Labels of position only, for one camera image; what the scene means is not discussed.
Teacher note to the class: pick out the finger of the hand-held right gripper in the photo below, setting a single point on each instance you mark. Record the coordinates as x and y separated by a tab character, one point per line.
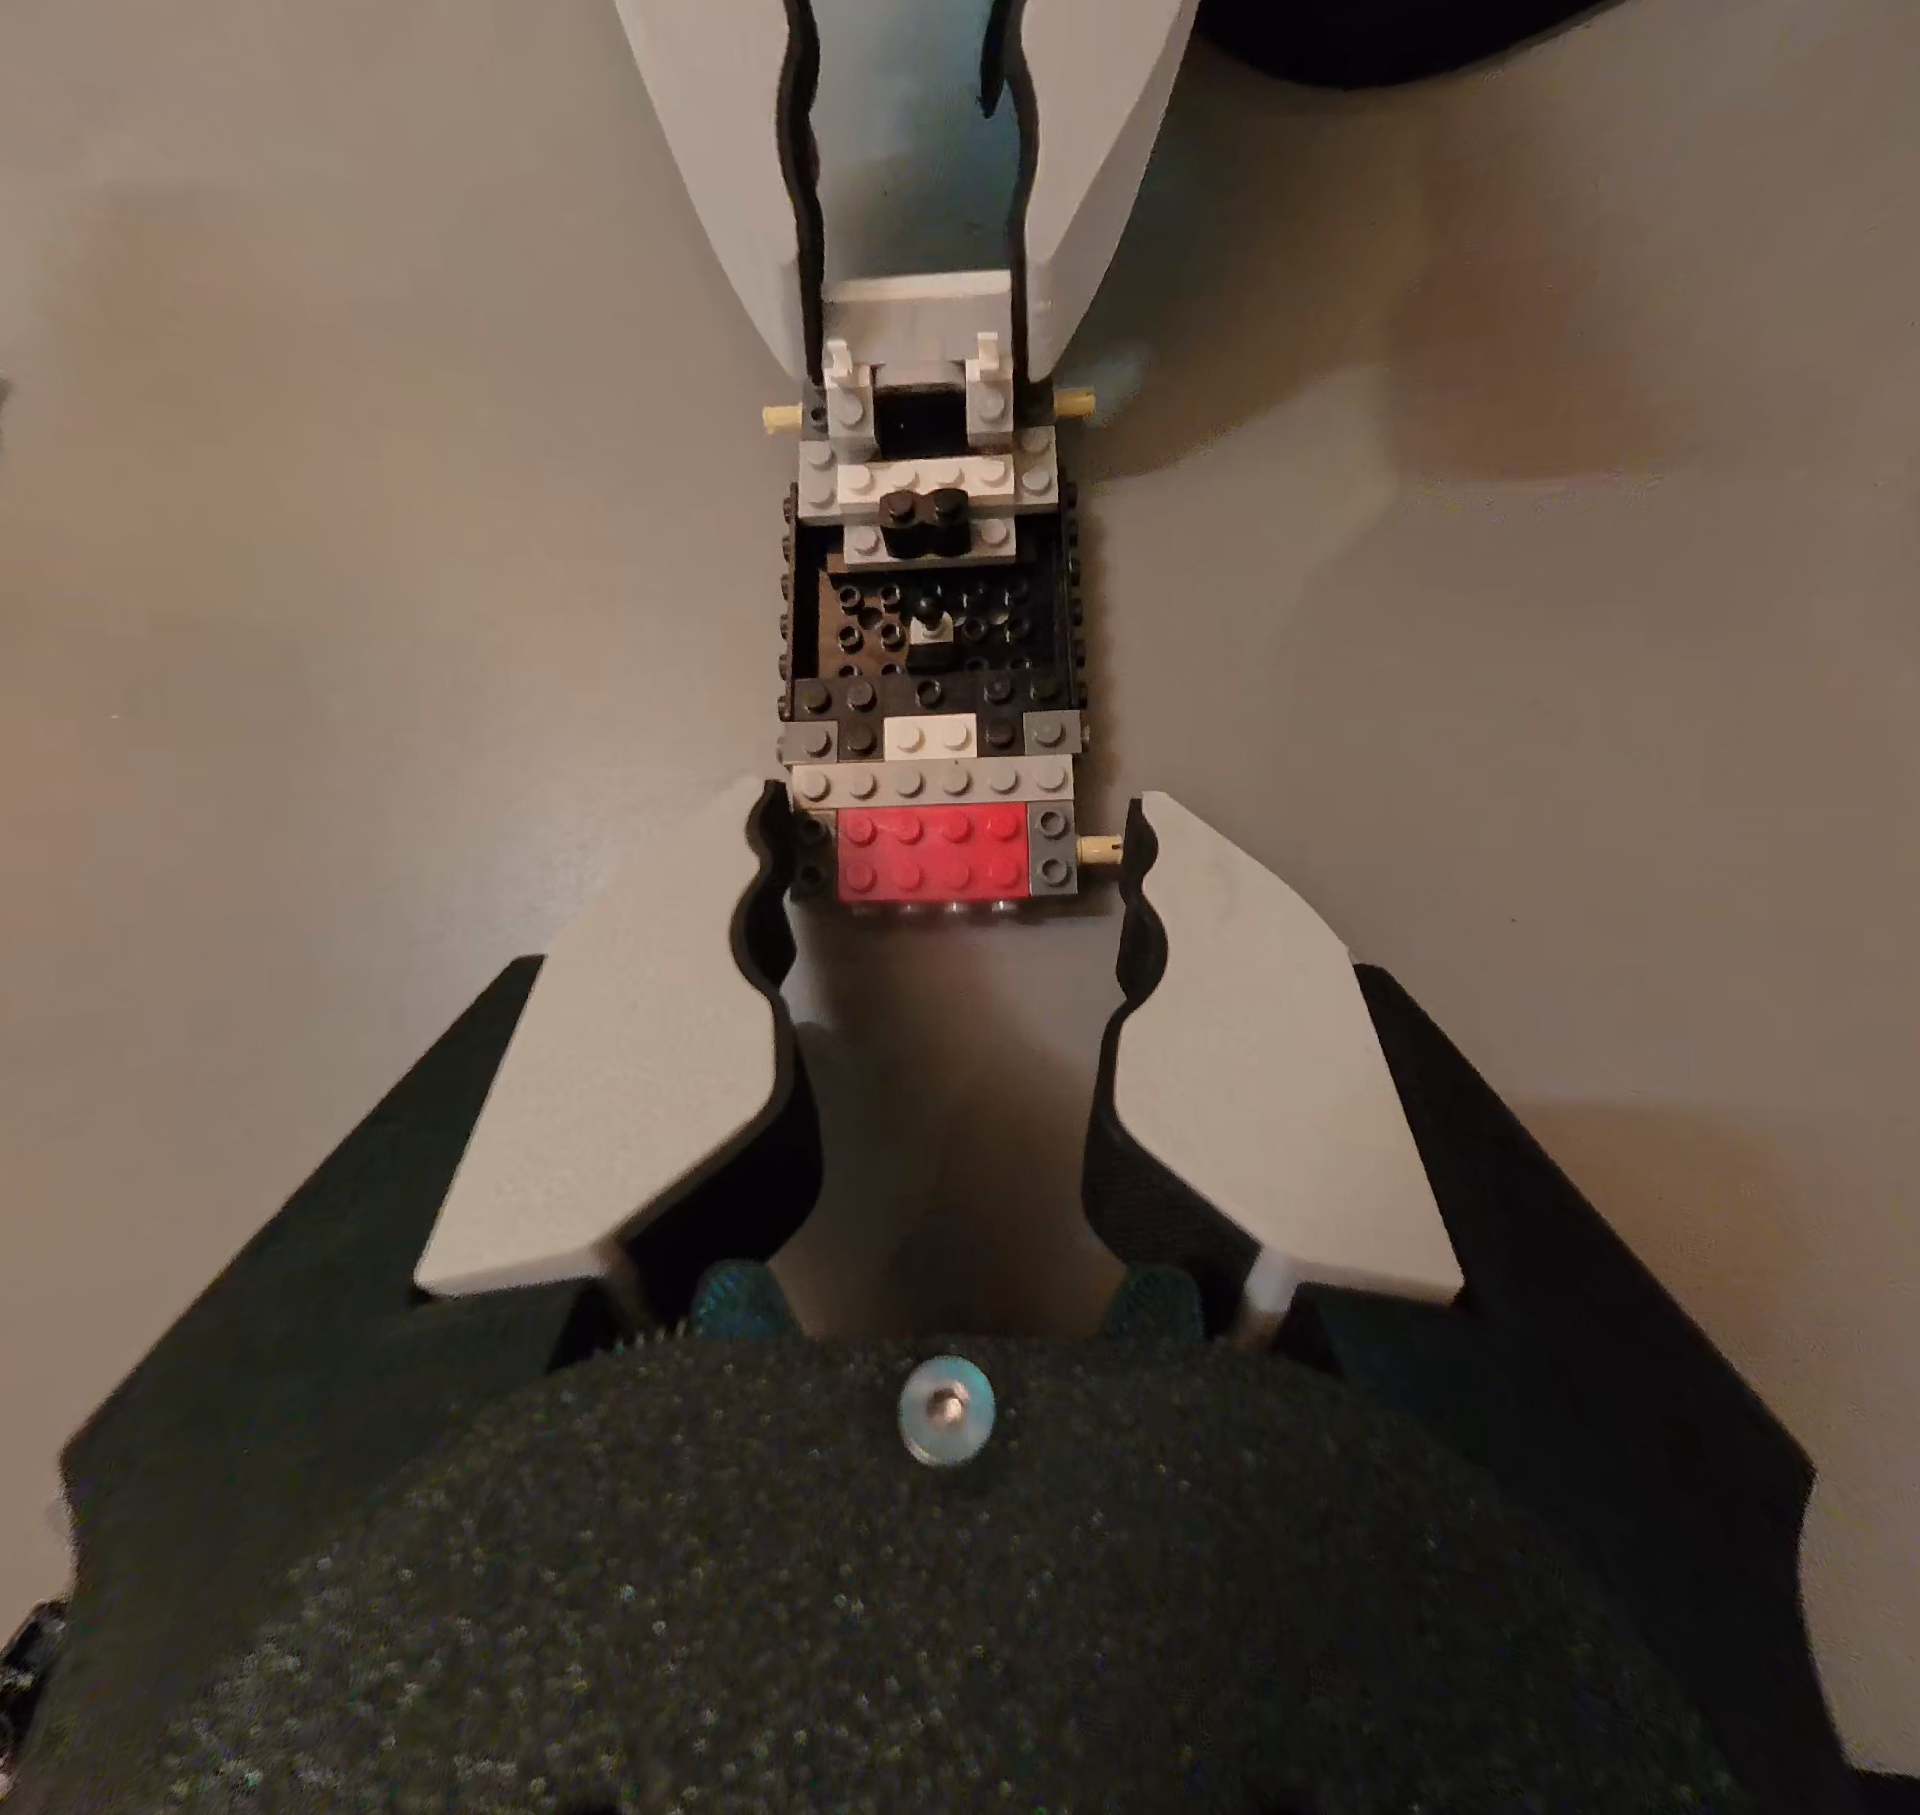
699	75
1119	61

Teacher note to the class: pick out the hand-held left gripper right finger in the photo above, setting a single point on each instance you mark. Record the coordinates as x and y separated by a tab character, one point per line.
1274	1097

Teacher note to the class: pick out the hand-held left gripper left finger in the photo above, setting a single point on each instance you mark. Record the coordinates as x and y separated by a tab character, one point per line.
630	1097

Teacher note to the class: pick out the toy brick car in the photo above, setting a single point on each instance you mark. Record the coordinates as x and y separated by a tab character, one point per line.
930	857

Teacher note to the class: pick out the white desk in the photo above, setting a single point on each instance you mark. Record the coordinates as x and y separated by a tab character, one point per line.
300	495

